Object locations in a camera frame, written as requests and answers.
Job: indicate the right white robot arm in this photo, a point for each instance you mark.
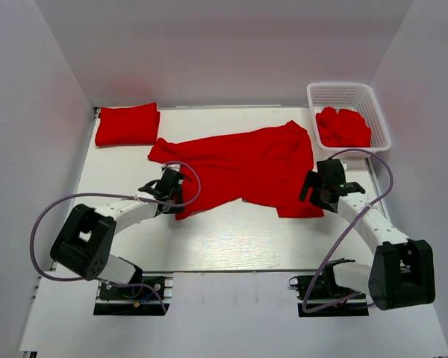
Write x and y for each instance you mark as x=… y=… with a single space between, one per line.
x=402 y=271

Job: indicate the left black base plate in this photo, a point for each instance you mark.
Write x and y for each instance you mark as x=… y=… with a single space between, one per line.
x=135 y=301

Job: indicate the crumpled red shirts in basket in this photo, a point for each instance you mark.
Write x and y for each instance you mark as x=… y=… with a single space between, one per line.
x=343 y=128

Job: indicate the red t-shirt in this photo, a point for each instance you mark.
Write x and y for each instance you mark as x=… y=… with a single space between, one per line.
x=128 y=125
x=266 y=167

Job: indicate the white plastic basket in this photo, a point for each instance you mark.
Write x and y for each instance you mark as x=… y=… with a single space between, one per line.
x=349 y=96

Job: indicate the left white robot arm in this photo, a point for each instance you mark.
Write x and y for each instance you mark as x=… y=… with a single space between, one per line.
x=83 y=245

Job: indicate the folded red t-shirt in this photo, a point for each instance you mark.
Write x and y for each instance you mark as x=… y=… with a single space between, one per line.
x=128 y=125

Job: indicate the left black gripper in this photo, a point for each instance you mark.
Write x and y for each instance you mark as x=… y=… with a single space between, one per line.
x=178 y=209

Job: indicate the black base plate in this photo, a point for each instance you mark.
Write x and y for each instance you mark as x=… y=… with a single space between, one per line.
x=326 y=290
x=135 y=301

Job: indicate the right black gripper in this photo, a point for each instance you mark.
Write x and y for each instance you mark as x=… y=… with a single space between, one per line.
x=312 y=180

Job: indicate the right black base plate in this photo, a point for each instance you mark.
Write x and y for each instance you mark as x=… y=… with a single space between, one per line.
x=326 y=290

